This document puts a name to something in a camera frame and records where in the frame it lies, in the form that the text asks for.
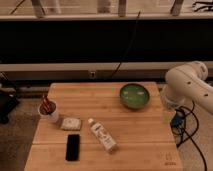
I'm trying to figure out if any white plastic bottle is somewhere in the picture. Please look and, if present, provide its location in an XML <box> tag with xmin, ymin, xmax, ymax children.
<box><xmin>88</xmin><ymin>118</ymin><xmax>117</xmax><ymax>153</ymax></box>

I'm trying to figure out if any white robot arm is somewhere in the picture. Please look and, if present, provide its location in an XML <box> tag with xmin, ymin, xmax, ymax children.
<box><xmin>162</xmin><ymin>61</ymin><xmax>213</xmax><ymax>115</ymax></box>

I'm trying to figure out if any green ceramic bowl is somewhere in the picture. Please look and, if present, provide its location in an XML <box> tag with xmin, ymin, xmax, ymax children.
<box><xmin>119</xmin><ymin>83</ymin><xmax>150</xmax><ymax>110</ymax></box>

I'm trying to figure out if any white square sponge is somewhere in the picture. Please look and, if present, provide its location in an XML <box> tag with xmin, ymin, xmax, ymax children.
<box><xmin>61</xmin><ymin>118</ymin><xmax>81</xmax><ymax>131</ymax></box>

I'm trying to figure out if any white paper cup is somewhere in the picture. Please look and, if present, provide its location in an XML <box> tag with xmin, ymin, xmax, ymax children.
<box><xmin>38</xmin><ymin>101</ymin><xmax>59</xmax><ymax>123</ymax></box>

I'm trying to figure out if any red straw in cup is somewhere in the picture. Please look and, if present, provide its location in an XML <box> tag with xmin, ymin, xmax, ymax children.
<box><xmin>42</xmin><ymin>95</ymin><xmax>49</xmax><ymax>112</ymax></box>

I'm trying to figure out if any black smartphone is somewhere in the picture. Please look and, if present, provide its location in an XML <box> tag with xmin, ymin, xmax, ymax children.
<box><xmin>65</xmin><ymin>134</ymin><xmax>80</xmax><ymax>161</ymax></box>

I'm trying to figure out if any black object at left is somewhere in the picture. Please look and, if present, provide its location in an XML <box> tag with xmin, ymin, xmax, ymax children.
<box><xmin>0</xmin><ymin>72</ymin><xmax>19</xmax><ymax>124</ymax></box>

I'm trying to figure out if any wall power outlet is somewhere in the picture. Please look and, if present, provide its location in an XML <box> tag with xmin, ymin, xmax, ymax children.
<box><xmin>89</xmin><ymin>71</ymin><xmax>96</xmax><ymax>79</ymax></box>

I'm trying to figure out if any black hanging cable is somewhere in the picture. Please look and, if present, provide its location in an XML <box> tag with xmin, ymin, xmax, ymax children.
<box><xmin>108</xmin><ymin>10</ymin><xmax>142</xmax><ymax>79</ymax></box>

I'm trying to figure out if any blue cable connector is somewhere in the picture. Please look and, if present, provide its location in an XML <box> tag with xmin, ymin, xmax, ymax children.
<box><xmin>170</xmin><ymin>112</ymin><xmax>183</xmax><ymax>127</ymax></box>

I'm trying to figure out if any black cable on floor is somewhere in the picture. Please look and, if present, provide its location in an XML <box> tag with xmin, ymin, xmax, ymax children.
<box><xmin>170</xmin><ymin>100</ymin><xmax>208</xmax><ymax>171</ymax></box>

